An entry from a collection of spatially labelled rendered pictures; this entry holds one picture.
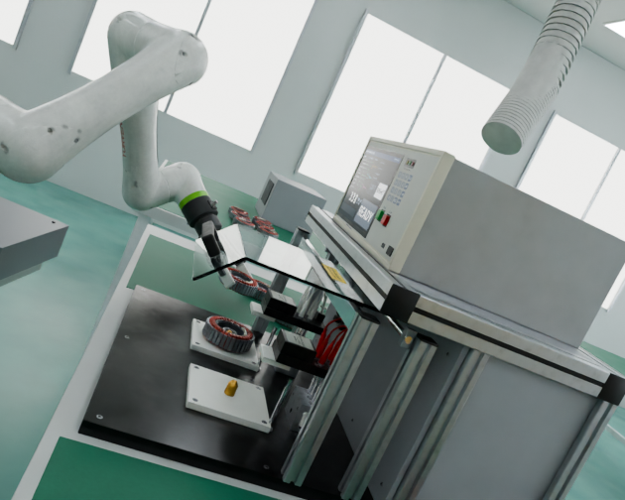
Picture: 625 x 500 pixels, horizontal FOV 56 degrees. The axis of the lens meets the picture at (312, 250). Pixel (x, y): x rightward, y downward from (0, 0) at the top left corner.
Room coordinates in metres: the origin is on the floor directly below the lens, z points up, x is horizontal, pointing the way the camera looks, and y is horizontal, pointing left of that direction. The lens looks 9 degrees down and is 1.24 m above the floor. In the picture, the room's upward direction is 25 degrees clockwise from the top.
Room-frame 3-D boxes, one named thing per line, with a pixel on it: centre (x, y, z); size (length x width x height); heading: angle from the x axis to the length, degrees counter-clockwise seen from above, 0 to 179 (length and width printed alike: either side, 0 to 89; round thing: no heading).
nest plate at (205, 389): (1.00, 0.03, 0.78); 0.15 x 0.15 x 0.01; 15
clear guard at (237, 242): (0.95, 0.01, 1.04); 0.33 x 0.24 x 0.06; 105
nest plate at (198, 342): (1.24, 0.09, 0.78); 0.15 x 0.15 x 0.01; 15
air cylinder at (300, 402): (1.04, -0.11, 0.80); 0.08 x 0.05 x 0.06; 15
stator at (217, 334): (1.24, 0.09, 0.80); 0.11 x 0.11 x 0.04
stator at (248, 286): (1.63, 0.15, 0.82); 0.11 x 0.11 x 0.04
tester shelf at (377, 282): (1.20, -0.25, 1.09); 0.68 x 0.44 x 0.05; 15
